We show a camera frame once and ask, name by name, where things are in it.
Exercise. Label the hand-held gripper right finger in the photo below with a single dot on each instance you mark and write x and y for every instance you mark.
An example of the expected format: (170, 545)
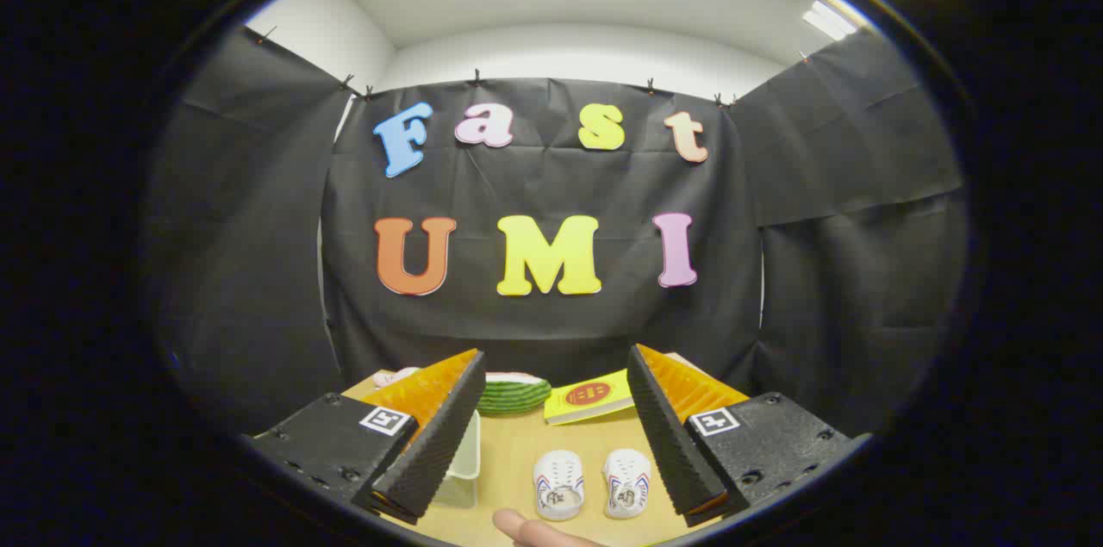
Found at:
(668, 444)

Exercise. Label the translucent storage box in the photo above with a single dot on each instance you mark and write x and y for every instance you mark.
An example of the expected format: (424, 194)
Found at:
(466, 454)

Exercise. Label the small ceiling light panel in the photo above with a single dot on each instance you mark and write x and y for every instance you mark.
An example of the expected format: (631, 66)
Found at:
(829, 20)

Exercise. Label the watermelon slice plush toy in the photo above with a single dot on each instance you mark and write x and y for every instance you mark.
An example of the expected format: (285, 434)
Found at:
(513, 396)

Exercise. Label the yellow book with red circle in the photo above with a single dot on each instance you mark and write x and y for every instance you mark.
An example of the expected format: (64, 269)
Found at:
(590, 399)

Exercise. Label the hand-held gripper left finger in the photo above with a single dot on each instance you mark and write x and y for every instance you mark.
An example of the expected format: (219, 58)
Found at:
(435, 444)

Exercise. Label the green and pink plush toy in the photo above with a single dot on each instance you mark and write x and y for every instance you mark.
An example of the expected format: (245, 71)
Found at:
(392, 376)

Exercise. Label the white striped canvas shoe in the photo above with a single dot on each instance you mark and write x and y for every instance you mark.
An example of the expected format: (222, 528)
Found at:
(626, 481)
(558, 482)

